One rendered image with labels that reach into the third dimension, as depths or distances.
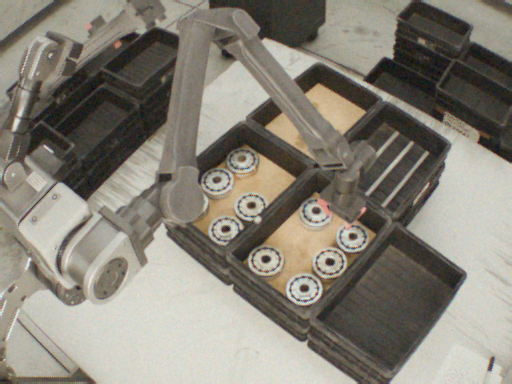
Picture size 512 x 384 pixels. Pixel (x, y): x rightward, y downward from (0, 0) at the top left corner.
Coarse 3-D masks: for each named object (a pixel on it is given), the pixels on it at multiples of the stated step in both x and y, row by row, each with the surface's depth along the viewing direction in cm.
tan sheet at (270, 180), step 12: (264, 168) 186; (276, 168) 186; (240, 180) 184; (252, 180) 184; (264, 180) 184; (276, 180) 183; (288, 180) 183; (240, 192) 181; (264, 192) 181; (276, 192) 181; (216, 204) 179; (228, 204) 179; (216, 216) 176; (204, 228) 174
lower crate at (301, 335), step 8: (232, 280) 167; (240, 288) 169; (240, 296) 173; (248, 296) 169; (256, 296) 161; (256, 304) 170; (264, 304) 161; (264, 312) 169; (272, 312) 164; (272, 320) 167; (280, 320) 162; (288, 320) 156; (288, 328) 164; (296, 328) 156; (296, 336) 164; (304, 336) 160
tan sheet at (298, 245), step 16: (288, 224) 174; (336, 224) 173; (272, 240) 171; (288, 240) 170; (304, 240) 170; (320, 240) 170; (288, 256) 167; (304, 256) 167; (288, 272) 164; (304, 272) 164
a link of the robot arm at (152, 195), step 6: (156, 186) 106; (162, 186) 103; (144, 192) 104; (150, 192) 102; (156, 192) 101; (150, 198) 101; (156, 198) 101; (156, 204) 101; (162, 216) 102; (168, 222) 107
